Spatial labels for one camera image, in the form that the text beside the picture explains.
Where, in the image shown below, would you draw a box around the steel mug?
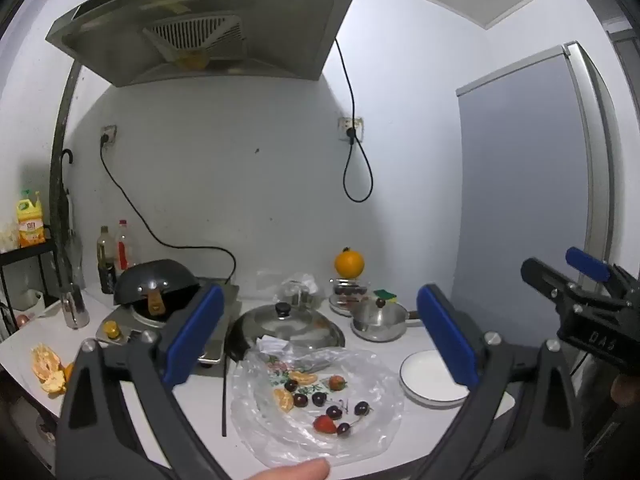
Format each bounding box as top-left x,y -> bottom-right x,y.
60,282 -> 91,330

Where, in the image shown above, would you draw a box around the large steel lid black knob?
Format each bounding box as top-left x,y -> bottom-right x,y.
225,301 -> 347,361

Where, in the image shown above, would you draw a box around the grey refrigerator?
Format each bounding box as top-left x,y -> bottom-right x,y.
455,40 -> 631,311

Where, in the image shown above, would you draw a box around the red label bottle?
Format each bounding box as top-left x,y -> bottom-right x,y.
115,219 -> 137,273

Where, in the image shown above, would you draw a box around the black stove power cable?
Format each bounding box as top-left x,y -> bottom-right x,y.
99,132 -> 237,286

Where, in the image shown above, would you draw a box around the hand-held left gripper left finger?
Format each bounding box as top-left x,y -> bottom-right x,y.
55,283 -> 237,480

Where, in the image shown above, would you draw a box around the small steel cup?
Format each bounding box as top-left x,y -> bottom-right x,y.
292,287 -> 321,311

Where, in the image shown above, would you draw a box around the whole orange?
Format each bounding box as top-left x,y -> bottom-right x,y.
334,246 -> 366,278

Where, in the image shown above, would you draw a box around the orange peel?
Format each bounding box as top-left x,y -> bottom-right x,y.
31,342 -> 62,378
40,362 -> 76,395

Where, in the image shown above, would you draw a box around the yellow detergent bottle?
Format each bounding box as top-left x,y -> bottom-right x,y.
16,189 -> 47,248

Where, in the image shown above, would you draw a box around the clear plastic wrap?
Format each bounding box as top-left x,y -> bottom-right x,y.
277,272 -> 326,306

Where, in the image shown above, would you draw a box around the grey vertical pipe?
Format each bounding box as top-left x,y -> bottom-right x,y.
47,57 -> 83,286

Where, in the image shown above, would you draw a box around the black metal rack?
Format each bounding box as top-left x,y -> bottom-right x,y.
0,237 -> 63,341

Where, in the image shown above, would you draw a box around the white plate dark rim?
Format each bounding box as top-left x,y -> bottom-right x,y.
398,349 -> 473,408

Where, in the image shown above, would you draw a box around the saucepan lid wooden knob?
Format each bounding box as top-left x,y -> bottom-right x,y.
352,297 -> 408,326

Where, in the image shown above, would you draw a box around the black wok wooden handle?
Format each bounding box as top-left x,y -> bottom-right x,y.
112,258 -> 202,318

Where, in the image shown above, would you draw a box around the black hood power cable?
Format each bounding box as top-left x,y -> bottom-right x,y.
334,35 -> 375,204

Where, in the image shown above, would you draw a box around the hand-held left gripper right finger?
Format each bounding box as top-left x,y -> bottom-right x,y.
409,283 -> 587,480

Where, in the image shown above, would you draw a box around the clear printed plastic bag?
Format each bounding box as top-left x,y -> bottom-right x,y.
230,347 -> 405,468

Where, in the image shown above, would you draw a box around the steel saucepan wooden handle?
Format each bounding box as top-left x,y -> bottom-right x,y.
350,310 -> 426,343

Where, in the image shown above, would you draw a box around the steel gas stove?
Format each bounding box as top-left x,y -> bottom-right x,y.
97,277 -> 241,366

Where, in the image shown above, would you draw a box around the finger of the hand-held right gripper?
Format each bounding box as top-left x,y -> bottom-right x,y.
520,257 -> 627,312
565,246 -> 640,303

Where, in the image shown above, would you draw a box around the black umbrella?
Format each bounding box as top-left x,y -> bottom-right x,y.
52,147 -> 76,281

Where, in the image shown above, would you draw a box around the person's right hand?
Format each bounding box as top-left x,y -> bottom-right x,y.
612,373 -> 640,406

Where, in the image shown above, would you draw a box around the steel range hood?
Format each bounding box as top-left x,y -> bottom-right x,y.
45,0 -> 362,88

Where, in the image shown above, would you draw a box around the dark oil bottle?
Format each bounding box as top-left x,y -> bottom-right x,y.
96,225 -> 118,295

